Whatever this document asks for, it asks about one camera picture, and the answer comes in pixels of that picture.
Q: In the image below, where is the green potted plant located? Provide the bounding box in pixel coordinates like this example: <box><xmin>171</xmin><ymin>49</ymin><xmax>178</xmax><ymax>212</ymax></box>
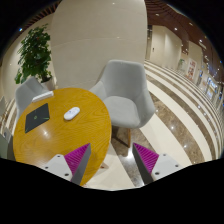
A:
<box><xmin>14</xmin><ymin>24</ymin><xmax>52</xmax><ymax>84</ymax></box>

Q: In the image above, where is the red white poster stand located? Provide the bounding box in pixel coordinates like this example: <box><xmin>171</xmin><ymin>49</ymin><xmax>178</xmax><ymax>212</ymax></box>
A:
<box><xmin>186</xmin><ymin>59</ymin><xmax>197</xmax><ymax>80</ymax></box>

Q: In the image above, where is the grey chair at left edge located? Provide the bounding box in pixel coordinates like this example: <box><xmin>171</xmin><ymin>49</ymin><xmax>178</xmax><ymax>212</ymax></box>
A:
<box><xmin>0</xmin><ymin>128</ymin><xmax>15</xmax><ymax>161</ymax></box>

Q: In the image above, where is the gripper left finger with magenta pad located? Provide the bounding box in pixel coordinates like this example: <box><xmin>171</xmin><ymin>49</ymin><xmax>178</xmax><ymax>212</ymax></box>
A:
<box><xmin>43</xmin><ymin>143</ymin><xmax>91</xmax><ymax>185</ymax></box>

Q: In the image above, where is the white keyboard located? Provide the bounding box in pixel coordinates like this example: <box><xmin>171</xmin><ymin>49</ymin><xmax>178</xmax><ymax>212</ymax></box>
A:
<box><xmin>32</xmin><ymin>91</ymin><xmax>54</xmax><ymax>102</ymax></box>

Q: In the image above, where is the grey armchair right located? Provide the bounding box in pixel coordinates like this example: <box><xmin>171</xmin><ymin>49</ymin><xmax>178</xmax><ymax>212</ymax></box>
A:
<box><xmin>90</xmin><ymin>60</ymin><xmax>155</xmax><ymax>143</ymax></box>

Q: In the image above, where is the white computer mouse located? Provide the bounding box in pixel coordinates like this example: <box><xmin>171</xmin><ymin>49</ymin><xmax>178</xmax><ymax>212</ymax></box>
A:
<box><xmin>64</xmin><ymin>107</ymin><xmax>80</xmax><ymax>120</ymax></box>

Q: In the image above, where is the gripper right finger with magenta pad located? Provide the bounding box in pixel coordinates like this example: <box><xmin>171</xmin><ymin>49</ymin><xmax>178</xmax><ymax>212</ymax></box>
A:
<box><xmin>132</xmin><ymin>143</ymin><xmax>182</xmax><ymax>185</ymax></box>

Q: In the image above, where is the grey armchair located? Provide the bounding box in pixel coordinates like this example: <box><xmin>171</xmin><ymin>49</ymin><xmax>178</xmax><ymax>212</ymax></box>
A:
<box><xmin>90</xmin><ymin>60</ymin><xmax>155</xmax><ymax>143</ymax></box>
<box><xmin>15</xmin><ymin>77</ymin><xmax>47</xmax><ymax>119</ymax></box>

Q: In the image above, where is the grey armchair left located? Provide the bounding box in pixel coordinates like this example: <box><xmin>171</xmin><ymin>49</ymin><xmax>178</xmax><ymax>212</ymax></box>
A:
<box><xmin>15</xmin><ymin>77</ymin><xmax>47</xmax><ymax>119</ymax></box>

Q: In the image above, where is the black mouse pad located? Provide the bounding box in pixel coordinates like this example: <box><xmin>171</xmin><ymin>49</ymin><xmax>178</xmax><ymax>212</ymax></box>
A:
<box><xmin>25</xmin><ymin>104</ymin><xmax>50</xmax><ymax>133</ymax></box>

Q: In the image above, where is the round wooden table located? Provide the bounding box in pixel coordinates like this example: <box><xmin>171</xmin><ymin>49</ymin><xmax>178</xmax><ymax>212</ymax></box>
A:
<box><xmin>13</xmin><ymin>88</ymin><xmax>111</xmax><ymax>185</ymax></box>

